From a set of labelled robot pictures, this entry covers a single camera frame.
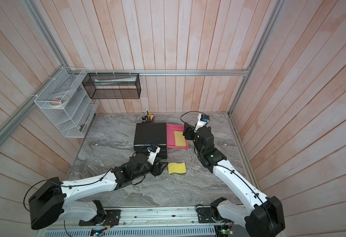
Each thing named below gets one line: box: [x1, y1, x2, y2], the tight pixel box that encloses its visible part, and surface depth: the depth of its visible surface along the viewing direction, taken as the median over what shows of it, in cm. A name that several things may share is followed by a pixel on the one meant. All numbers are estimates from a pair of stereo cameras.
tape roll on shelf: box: [48, 95, 64, 108], surface depth 75 cm
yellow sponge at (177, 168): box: [168, 162, 187, 175], surface depth 90 cm
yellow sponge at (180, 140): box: [173, 130, 187, 147], surface depth 92 cm
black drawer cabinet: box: [133, 122, 168, 160], surface depth 87 cm
